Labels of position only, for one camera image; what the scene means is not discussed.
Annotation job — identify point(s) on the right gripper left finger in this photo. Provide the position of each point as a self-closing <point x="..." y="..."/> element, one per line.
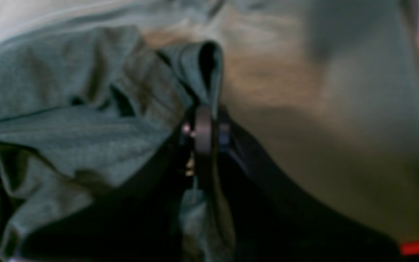
<point x="139" y="221"/>

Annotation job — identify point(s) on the green long-sleeve T-shirt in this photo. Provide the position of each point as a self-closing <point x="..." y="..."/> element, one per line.
<point x="81" y="111"/>

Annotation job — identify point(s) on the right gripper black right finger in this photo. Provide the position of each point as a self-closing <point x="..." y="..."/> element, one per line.
<point x="277" y="221"/>

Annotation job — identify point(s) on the light green table cloth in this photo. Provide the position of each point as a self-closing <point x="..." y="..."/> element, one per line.
<point x="330" y="87"/>

